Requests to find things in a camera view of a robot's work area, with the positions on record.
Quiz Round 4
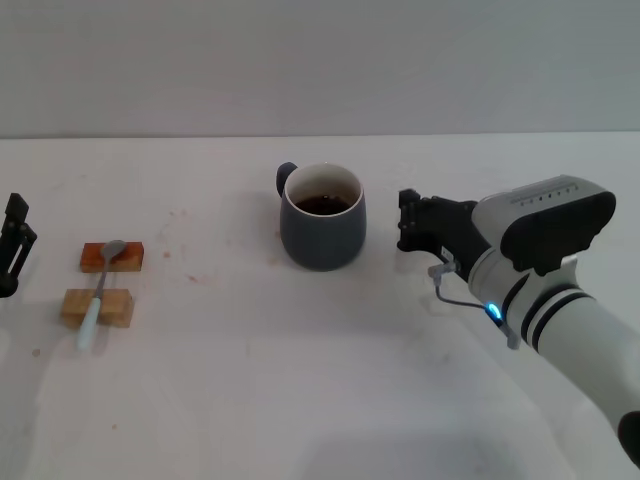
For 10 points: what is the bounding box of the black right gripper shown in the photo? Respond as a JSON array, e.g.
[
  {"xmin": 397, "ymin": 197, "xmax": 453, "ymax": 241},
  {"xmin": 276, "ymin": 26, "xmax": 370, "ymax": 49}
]
[{"xmin": 397, "ymin": 188, "xmax": 494, "ymax": 281}]

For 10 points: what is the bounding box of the light tan wooden block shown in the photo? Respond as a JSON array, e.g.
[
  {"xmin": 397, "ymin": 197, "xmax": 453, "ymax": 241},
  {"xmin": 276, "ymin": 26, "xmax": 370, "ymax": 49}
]
[{"xmin": 60, "ymin": 288, "xmax": 135, "ymax": 330}]

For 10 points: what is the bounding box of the reddish brown wooden block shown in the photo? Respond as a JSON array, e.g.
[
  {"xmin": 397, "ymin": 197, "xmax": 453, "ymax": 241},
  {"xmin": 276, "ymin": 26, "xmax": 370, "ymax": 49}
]
[{"xmin": 78, "ymin": 241, "xmax": 147, "ymax": 274}]

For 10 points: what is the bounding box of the metal spoon light blue handle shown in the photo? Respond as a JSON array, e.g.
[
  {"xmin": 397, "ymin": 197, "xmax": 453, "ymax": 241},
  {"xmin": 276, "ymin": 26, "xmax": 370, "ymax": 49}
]
[{"xmin": 75, "ymin": 239, "xmax": 128, "ymax": 351}]

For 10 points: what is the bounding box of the silver black wrist camera box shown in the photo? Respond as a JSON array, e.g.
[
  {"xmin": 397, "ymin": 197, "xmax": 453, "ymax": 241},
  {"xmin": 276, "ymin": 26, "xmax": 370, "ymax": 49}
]
[{"xmin": 472, "ymin": 174, "xmax": 617, "ymax": 277}]

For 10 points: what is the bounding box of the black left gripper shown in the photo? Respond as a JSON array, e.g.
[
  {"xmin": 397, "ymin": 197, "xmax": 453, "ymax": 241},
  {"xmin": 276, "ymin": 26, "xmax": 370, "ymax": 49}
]
[{"xmin": 0, "ymin": 192, "xmax": 39, "ymax": 300}]

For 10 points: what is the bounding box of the dark grey ceramic cup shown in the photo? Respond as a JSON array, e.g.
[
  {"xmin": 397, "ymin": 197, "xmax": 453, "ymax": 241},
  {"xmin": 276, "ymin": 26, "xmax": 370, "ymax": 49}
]
[{"xmin": 275, "ymin": 160, "xmax": 367, "ymax": 273}]

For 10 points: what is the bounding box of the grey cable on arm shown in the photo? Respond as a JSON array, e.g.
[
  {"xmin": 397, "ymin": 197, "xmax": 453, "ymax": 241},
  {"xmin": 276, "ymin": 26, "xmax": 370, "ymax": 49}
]
[{"xmin": 428, "ymin": 263, "xmax": 521, "ymax": 350}]

